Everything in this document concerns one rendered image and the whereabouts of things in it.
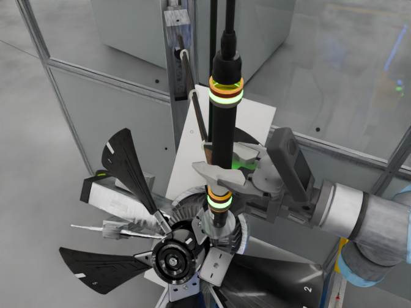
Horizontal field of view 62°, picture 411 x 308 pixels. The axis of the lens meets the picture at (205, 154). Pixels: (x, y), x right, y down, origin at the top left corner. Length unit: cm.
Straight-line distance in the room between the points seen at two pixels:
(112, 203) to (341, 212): 77
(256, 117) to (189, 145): 23
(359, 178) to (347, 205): 104
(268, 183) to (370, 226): 15
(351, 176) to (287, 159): 110
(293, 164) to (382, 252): 18
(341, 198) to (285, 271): 43
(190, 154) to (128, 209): 26
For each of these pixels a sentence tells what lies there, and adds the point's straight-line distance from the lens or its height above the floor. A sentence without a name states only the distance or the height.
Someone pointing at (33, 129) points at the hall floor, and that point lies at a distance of 318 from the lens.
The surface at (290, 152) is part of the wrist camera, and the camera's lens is 48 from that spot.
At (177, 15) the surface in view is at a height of 153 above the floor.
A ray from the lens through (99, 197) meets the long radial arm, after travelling 115.
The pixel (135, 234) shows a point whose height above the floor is 110.
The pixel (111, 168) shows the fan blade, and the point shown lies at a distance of 102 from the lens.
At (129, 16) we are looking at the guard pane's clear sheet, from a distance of 149.
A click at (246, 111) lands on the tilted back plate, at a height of 134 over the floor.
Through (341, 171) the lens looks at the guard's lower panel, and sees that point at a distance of 155.
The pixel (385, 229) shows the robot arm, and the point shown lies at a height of 161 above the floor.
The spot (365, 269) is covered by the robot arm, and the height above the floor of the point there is 151.
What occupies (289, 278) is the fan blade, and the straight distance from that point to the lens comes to 92.
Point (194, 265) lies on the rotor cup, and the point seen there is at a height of 124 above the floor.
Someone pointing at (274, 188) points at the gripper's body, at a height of 162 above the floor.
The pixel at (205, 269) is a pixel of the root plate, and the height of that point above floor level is 118.
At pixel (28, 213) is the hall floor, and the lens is 265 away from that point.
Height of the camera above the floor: 204
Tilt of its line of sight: 50 degrees down
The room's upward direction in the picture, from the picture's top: straight up
